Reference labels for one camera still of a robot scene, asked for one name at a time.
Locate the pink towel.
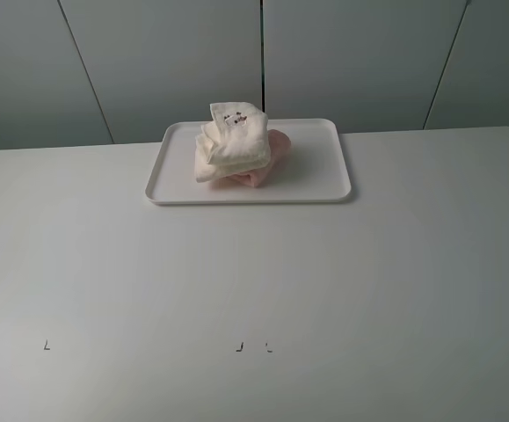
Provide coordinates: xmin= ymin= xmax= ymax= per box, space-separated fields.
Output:
xmin=194 ymin=129 xmax=291 ymax=188

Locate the cream white towel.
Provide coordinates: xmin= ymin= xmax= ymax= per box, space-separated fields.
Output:
xmin=194 ymin=102 xmax=271 ymax=183

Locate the white rectangular plastic tray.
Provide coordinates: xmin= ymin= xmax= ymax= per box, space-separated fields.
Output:
xmin=145 ymin=119 xmax=352 ymax=206

